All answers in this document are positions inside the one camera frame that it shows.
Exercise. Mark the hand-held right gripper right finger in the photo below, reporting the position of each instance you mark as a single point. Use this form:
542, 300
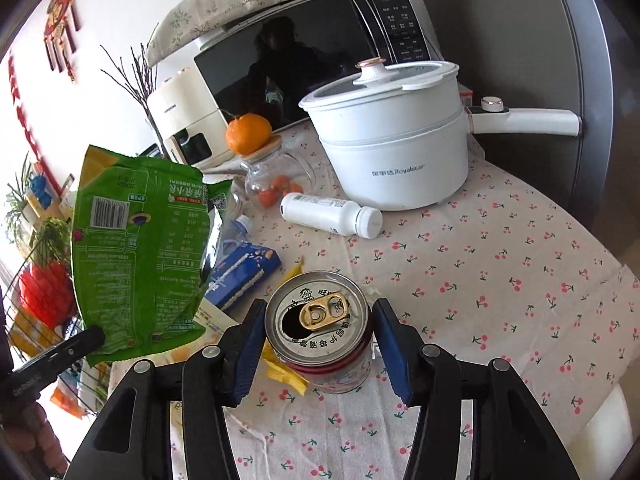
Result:
395, 357

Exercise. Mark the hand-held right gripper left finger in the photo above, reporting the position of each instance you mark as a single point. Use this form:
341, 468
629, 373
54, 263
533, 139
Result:
247, 357

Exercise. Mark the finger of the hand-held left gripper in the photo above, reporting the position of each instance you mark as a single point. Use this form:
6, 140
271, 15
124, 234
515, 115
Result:
55, 357

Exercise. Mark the red drink can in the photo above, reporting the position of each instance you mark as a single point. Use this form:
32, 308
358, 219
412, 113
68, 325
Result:
320, 340

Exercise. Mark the green snack bag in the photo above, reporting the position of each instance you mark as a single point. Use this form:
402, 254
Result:
130, 260

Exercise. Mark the clear water bottle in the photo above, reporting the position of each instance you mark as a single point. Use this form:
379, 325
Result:
235, 232

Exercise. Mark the white plastic bottle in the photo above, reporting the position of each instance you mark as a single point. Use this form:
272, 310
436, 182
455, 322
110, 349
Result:
325, 212

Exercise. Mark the person's left hand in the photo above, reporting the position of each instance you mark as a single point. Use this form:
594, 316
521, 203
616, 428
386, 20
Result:
30, 432

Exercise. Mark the yellow wrapper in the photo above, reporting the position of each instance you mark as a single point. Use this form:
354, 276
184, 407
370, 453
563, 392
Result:
285, 377

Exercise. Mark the cream paper packet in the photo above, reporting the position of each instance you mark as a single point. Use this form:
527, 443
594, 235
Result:
215, 320

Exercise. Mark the red bag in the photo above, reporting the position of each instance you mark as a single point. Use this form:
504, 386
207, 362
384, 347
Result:
47, 292

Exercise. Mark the blue snack box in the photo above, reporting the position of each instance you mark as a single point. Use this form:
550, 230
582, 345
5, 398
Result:
240, 272

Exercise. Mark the green potted plant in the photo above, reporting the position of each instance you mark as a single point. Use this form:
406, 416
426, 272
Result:
50, 232

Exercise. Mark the cherry print tablecloth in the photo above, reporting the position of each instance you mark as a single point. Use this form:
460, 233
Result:
500, 285

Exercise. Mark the small tangerine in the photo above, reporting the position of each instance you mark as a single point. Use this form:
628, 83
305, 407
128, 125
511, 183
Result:
268, 197
283, 183
296, 187

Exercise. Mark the clear glass jar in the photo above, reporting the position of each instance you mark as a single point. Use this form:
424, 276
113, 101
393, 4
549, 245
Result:
287, 167

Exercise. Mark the white electric pot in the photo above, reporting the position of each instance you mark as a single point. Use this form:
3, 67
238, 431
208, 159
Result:
400, 160

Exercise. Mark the wooden jar lid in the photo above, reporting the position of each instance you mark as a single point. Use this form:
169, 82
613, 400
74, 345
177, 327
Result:
265, 152

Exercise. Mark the large orange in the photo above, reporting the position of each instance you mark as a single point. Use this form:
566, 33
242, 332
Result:
247, 135

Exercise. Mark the cream air fryer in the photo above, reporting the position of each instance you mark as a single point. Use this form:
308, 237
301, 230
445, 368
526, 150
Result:
185, 105

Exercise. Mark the small red box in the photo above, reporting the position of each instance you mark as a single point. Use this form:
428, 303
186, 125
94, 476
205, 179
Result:
466, 95

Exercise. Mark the glass pot lid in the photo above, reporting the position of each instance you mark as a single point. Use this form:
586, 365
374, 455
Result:
372, 77

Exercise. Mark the dry branches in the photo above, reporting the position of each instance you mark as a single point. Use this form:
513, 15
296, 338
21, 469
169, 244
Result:
135, 85

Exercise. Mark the black and white microwave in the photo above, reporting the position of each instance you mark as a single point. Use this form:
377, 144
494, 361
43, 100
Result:
300, 60

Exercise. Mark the grey refrigerator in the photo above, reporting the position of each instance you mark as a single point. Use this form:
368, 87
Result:
525, 35

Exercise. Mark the red wall strip decoration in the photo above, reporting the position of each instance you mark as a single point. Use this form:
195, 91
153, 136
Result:
22, 110

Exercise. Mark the red hanging wall ornament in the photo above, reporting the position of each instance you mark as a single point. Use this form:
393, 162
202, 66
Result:
57, 20

